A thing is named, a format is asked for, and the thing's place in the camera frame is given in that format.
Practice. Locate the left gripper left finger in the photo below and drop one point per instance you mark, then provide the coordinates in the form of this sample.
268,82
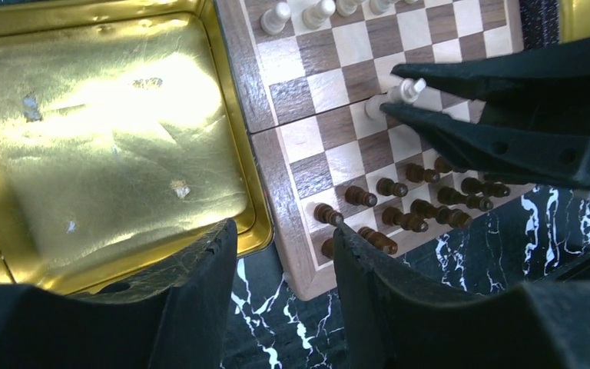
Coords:
172,314

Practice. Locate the white chess piece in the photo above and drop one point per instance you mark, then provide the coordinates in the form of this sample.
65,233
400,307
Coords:
407,91

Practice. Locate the left gold tin tray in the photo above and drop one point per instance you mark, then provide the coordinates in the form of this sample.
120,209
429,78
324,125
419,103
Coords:
122,140

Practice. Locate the dark chess piece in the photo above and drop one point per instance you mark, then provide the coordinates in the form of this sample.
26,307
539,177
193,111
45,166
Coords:
379,240
453,217
488,189
407,221
327,248
450,196

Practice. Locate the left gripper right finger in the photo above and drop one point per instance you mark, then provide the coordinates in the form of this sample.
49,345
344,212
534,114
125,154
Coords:
396,317

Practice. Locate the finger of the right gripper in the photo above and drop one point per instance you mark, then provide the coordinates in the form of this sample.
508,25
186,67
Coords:
511,155
560,72

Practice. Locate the right gold tin tray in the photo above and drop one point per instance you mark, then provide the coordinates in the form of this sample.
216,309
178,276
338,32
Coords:
574,20

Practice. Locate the gold tin tray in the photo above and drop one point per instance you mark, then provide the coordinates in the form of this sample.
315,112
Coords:
574,20
122,140

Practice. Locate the wooden chess board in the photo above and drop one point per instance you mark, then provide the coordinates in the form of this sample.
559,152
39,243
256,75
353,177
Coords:
304,92

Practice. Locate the dark chess pawn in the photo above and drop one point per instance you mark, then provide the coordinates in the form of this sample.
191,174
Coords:
388,187
417,174
357,196
443,166
326,214

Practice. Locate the white chess pawn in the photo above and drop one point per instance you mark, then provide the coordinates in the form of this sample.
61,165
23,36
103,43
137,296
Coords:
273,21
379,7
315,15
348,7

